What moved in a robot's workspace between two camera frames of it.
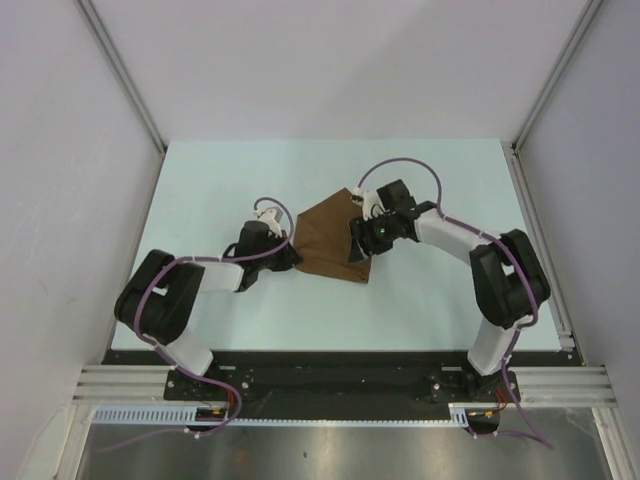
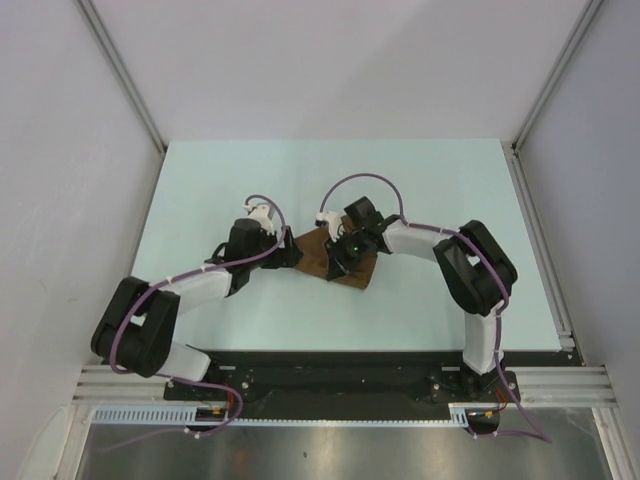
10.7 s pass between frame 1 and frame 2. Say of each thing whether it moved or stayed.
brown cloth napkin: moved
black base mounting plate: stayed
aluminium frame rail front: stayed
